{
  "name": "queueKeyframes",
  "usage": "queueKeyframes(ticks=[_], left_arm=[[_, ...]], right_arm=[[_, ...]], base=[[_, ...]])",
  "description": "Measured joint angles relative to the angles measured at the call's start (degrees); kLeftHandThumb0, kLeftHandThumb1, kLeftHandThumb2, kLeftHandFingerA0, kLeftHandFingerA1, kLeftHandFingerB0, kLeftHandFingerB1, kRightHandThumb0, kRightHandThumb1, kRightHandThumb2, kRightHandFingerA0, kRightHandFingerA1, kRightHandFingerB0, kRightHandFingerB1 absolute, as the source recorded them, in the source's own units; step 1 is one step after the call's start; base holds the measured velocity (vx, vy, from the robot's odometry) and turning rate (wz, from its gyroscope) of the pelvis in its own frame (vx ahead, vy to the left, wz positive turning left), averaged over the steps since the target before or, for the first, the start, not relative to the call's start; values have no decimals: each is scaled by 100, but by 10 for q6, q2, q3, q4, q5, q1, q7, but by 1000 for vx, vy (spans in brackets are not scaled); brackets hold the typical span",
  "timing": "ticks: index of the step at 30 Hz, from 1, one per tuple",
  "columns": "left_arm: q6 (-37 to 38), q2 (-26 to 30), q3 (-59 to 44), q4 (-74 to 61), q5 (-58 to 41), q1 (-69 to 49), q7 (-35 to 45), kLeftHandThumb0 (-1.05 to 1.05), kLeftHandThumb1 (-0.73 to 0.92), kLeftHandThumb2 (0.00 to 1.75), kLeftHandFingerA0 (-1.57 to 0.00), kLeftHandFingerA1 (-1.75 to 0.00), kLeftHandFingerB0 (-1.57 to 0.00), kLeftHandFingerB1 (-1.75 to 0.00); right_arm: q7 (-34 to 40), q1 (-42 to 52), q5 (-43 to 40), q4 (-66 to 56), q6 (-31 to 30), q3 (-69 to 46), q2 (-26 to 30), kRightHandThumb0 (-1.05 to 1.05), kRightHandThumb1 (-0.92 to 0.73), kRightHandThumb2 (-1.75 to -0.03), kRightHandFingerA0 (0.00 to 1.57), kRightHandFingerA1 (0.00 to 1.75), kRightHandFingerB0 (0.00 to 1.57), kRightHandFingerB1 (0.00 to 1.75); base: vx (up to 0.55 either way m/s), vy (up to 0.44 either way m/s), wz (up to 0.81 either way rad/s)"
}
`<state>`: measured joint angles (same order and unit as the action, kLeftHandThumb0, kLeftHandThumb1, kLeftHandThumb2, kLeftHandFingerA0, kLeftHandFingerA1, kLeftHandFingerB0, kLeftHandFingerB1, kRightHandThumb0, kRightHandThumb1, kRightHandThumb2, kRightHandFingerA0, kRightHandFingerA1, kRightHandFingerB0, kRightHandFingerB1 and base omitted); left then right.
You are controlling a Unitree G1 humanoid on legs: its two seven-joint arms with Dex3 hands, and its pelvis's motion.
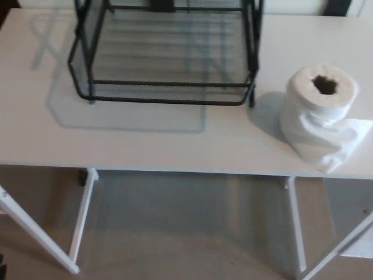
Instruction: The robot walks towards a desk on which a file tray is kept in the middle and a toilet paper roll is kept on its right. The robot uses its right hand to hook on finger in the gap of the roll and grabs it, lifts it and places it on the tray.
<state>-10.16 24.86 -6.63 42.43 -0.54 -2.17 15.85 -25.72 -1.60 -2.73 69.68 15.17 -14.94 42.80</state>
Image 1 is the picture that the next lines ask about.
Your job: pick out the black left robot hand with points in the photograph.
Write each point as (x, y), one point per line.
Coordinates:
(2, 269)

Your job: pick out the black mesh file tray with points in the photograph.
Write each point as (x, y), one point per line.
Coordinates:
(163, 87)

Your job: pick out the white desk leg frame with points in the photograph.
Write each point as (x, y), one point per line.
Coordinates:
(83, 218)
(297, 218)

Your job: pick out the white toilet paper roll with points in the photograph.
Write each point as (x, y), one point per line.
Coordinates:
(303, 128)

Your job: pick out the dark brown background furniture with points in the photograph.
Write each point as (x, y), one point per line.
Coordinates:
(7, 3)

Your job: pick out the black background furniture piece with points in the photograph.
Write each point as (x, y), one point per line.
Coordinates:
(333, 7)

